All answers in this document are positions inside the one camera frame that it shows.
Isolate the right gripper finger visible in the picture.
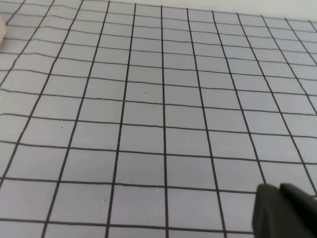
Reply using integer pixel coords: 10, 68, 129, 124
252, 182, 317, 238

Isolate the cream canvas pencil case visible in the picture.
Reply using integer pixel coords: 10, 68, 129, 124
0, 14, 7, 52

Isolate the blue grid tablecloth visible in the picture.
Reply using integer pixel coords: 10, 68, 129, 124
0, 0, 317, 238

